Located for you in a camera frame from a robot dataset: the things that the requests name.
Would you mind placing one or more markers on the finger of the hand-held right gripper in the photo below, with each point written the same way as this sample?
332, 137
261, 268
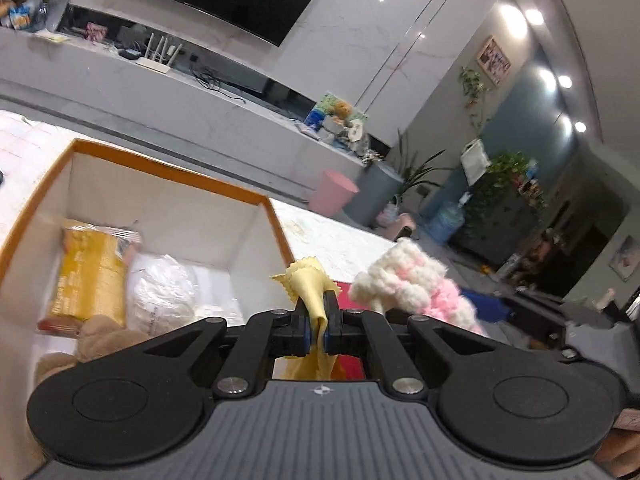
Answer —
510, 310

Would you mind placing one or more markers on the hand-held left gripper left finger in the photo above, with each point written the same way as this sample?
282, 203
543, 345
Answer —
301, 335

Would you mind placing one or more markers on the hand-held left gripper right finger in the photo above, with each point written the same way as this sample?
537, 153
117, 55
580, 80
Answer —
328, 332

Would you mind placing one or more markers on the yellow cloth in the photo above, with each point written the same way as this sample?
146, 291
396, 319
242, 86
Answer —
310, 290

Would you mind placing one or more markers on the pink and white crochet toy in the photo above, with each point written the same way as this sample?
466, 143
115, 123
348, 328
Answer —
415, 280

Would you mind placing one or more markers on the white plastic bag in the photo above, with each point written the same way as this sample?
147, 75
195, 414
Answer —
160, 290

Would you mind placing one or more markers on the orange-rimmed white box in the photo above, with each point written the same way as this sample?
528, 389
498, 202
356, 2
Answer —
165, 220

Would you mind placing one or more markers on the tan plush toy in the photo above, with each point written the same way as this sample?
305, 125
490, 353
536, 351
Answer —
100, 335

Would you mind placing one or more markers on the yellow snack packet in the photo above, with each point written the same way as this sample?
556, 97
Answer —
90, 280

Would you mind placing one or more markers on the red laptop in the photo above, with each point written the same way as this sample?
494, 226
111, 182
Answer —
350, 366

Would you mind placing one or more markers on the dark cabinet with plants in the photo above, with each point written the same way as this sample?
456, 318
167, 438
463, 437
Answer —
505, 210

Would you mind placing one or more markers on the small framed picture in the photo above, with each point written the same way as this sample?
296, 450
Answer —
626, 257

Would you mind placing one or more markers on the blue water bottle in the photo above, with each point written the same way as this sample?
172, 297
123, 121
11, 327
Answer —
445, 222

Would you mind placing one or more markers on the pink stool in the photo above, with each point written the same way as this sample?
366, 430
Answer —
402, 225

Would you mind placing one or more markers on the pink trash bin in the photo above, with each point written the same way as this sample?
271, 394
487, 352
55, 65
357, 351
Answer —
330, 195

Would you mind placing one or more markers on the grey trash bin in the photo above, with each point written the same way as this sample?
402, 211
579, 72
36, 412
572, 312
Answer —
372, 195

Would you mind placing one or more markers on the white paper sign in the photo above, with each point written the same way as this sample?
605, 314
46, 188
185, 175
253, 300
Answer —
474, 160

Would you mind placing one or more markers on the leafy floor plant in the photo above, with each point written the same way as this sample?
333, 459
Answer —
415, 172

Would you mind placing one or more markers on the toy package with bear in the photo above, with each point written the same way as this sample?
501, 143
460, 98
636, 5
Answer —
332, 117

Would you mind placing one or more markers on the hanging vine plant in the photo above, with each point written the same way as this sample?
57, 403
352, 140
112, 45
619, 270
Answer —
472, 85

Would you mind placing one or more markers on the grey marble television console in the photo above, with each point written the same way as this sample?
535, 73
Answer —
150, 100

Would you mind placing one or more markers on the white router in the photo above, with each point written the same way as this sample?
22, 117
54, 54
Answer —
157, 62

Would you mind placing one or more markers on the white checkered table mat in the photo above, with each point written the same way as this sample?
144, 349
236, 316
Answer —
25, 160

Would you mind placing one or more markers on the small black box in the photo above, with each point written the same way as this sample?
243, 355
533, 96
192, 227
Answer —
131, 53

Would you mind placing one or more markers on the yellow paper sheet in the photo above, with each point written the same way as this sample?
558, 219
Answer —
52, 37

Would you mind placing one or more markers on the snack bags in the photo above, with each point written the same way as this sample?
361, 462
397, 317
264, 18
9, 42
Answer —
17, 15

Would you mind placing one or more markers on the framed wall picture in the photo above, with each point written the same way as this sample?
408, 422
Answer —
493, 60

